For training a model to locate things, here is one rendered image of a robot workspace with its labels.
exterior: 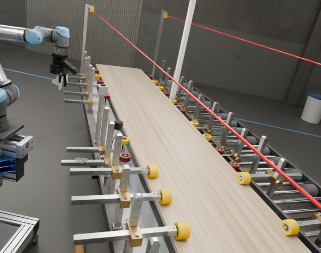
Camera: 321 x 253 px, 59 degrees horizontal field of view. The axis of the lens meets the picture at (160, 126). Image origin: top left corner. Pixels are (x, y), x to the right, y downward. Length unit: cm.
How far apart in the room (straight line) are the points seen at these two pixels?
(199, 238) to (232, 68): 689
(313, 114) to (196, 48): 331
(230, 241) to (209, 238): 11
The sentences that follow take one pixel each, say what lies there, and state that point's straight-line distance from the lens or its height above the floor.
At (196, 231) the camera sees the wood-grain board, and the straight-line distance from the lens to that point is 153.
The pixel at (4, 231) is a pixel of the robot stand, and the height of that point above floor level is 21.
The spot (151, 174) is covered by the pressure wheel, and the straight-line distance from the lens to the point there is 177.
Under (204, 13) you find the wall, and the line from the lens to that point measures 791.
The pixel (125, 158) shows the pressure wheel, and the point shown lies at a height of 90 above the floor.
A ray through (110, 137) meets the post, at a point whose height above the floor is 103.
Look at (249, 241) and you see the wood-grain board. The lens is 161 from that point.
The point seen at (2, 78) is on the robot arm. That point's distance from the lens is 198.
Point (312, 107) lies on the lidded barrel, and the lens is 751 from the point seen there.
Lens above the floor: 190
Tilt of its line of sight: 23 degrees down
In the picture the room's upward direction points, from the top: 12 degrees clockwise
